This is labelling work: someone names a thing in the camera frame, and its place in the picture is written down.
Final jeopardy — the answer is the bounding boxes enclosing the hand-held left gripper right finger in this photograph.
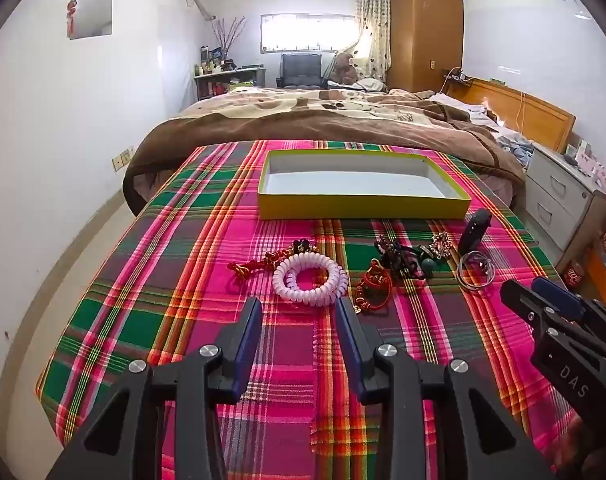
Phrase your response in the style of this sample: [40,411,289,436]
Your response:
[333,297,556,480]

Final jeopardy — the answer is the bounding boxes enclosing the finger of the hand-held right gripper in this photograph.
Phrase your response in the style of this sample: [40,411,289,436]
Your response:
[500,280,558,335]
[530,277,592,322]

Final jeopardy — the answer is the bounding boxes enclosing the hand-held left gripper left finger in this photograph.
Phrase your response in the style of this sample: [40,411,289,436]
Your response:
[46,296,264,480]

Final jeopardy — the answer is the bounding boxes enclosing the pink spiral hair tie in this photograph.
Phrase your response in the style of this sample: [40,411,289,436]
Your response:
[283,252,349,307]

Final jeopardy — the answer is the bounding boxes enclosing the silver bangles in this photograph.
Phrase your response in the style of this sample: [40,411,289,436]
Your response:
[455,251,496,291]

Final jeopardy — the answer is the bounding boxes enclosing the red knotted rope bracelet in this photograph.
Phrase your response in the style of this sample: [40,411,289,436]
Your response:
[227,250,286,282]

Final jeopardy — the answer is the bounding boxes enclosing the black smart band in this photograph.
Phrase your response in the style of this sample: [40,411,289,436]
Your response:
[457,208,492,253]

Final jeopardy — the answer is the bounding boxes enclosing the gold chain bracelet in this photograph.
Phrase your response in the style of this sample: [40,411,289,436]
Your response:
[429,232,454,260]

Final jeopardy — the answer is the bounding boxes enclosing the yellow cardboard box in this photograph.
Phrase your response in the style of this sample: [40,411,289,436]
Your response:
[257,149,472,221]

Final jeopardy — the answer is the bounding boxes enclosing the orange box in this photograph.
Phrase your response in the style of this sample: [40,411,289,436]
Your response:
[585,250,606,303]

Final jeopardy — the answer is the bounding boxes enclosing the grey nightstand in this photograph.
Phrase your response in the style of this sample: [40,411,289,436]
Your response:
[524,142,606,253]

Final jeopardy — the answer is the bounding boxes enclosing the pink green plaid cloth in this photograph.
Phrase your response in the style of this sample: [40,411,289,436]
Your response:
[34,140,584,480]

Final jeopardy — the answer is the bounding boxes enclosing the pink patterned box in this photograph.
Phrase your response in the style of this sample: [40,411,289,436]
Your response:
[575,142,606,193]

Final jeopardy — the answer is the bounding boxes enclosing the pale crumpled bedding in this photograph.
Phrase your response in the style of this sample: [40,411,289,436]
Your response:
[428,90,534,161]

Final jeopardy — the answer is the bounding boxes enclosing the wooden bed headboard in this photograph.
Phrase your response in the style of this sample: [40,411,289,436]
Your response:
[445,77,576,153]

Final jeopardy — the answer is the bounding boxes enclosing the brown printed blanket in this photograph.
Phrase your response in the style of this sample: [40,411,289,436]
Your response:
[123,85,526,216]

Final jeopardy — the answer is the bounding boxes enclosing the shelf with bottles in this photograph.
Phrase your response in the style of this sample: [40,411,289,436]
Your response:
[193,65,266,102]

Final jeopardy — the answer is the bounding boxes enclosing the brown teddy bear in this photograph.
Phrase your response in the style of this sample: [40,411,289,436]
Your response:
[328,52,359,86]

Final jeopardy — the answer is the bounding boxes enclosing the black chair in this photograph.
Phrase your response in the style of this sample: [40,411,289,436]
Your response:
[276,53,329,89]

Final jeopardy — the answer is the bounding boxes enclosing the wooden wardrobe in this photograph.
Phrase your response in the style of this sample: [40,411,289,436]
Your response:
[387,0,464,93]

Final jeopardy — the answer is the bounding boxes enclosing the patterned curtain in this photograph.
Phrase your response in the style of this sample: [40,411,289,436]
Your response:
[354,0,391,83]

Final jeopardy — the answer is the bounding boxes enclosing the decorative branches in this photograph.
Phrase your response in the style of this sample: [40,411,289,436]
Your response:
[210,16,247,61]

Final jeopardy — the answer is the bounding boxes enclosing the window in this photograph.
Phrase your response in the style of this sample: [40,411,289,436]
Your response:
[260,14,359,53]

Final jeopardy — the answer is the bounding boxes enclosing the red charm bracelet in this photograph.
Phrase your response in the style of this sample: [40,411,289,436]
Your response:
[354,258,395,315]

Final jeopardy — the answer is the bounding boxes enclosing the green bead hair tie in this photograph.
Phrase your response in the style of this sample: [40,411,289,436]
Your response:
[418,245,439,277]

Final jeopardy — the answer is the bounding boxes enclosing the black beaded hair tie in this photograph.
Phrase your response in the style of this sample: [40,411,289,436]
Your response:
[374,236,426,281]

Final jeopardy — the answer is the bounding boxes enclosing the grey wall mirror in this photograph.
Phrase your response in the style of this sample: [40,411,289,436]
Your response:
[69,0,114,40]

